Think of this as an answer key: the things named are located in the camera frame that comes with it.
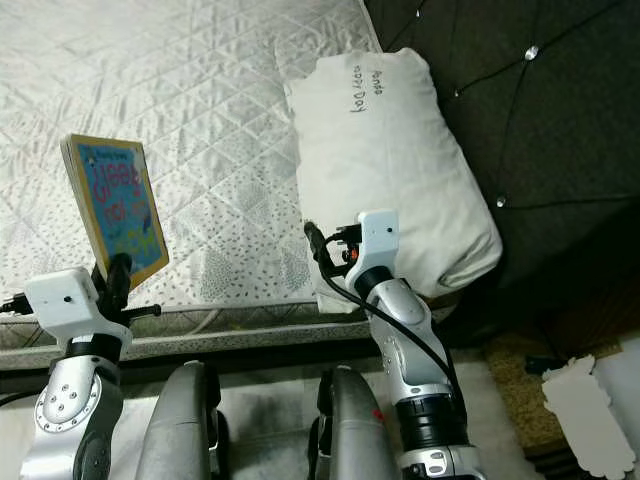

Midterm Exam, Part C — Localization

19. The grey right robot leg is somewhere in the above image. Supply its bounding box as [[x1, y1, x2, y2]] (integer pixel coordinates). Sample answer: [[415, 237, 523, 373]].
[[310, 365, 401, 480]]

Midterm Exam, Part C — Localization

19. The white quilted mattress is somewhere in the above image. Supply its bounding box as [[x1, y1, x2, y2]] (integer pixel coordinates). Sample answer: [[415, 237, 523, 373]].
[[0, 0, 391, 351]]

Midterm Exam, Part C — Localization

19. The brown patterned mat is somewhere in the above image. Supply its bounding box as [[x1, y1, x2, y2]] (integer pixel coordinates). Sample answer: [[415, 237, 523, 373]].
[[480, 330, 561, 461]]

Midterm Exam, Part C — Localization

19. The colourful children's book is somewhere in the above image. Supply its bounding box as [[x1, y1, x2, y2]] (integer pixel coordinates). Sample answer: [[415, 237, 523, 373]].
[[60, 133, 171, 291]]

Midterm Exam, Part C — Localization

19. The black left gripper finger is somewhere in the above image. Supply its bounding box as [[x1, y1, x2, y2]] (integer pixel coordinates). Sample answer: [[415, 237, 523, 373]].
[[105, 253, 133, 311]]

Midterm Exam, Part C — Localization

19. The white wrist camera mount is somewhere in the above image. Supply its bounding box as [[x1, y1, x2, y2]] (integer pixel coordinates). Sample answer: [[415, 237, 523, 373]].
[[23, 268, 131, 356], [357, 208, 401, 273]]

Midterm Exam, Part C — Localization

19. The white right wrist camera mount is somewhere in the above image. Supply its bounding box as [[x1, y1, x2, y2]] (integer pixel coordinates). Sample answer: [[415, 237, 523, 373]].
[[357, 208, 401, 273]]

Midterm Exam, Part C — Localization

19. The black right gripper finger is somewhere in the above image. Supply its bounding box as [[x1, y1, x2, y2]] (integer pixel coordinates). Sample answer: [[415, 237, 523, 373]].
[[305, 220, 333, 273]]

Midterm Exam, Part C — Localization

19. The white scalloped board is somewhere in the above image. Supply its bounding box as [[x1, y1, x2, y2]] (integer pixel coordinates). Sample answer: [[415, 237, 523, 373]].
[[540, 335, 640, 480]]

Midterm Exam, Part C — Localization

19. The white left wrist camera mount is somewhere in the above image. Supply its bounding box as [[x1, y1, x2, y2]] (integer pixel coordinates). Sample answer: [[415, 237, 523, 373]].
[[23, 268, 131, 356]]

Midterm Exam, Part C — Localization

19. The grey robot leg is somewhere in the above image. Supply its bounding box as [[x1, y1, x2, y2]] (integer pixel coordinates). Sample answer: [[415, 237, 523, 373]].
[[310, 365, 401, 480], [135, 360, 226, 480]]

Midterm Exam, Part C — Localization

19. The cream pillow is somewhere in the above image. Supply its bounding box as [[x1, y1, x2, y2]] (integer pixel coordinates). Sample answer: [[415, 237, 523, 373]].
[[282, 45, 504, 301]]

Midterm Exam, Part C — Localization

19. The black tufted headboard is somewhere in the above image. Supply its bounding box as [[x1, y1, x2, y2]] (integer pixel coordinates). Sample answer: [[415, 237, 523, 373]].
[[360, 0, 640, 341]]

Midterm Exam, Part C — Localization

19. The grey left robot leg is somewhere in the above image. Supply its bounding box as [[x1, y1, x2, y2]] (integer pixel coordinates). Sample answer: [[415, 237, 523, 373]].
[[135, 360, 226, 480]]

